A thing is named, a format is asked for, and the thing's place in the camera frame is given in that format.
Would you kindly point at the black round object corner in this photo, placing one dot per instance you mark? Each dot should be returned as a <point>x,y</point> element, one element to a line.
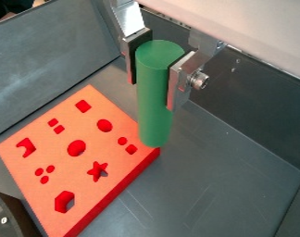
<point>9,228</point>

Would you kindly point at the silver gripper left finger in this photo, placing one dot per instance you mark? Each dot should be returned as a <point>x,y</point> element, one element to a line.
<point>134,33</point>

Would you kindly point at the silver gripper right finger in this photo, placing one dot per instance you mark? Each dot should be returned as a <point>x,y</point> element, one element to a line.
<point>186,73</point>

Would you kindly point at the green cylinder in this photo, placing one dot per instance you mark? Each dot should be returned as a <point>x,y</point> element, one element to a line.
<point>154,57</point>

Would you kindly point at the red shape sorter board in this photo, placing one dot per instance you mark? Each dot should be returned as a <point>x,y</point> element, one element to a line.
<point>72,159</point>

